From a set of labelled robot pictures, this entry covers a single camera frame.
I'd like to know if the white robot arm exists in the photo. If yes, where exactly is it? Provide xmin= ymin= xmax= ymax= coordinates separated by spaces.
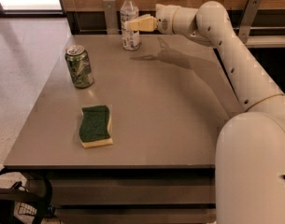
xmin=126 ymin=1 xmax=285 ymax=224

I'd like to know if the right metal wall bracket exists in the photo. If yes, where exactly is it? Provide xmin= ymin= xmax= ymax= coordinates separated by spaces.
xmin=238 ymin=0 xmax=262 ymax=44

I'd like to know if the clear plastic water bottle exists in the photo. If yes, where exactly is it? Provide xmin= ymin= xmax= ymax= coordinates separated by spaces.
xmin=120 ymin=0 xmax=140 ymax=51

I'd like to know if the metal wall bracket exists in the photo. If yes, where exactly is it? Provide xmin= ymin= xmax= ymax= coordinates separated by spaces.
xmin=238 ymin=0 xmax=262 ymax=44
xmin=103 ymin=0 xmax=119 ymax=35

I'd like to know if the green yellow sponge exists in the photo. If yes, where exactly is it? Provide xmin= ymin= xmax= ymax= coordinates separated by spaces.
xmin=78 ymin=105 xmax=113 ymax=148

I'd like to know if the green soda can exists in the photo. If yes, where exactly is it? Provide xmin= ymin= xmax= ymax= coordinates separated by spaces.
xmin=65 ymin=45 xmax=94 ymax=89

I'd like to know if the grey table with drawers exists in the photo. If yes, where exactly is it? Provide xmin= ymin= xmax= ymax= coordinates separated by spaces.
xmin=5 ymin=35 xmax=241 ymax=224

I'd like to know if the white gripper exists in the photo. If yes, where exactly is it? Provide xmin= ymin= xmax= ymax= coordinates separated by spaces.
xmin=127 ymin=4 xmax=179 ymax=35

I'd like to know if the left metal wall bracket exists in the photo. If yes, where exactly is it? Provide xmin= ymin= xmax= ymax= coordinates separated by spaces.
xmin=103 ymin=0 xmax=119 ymax=35

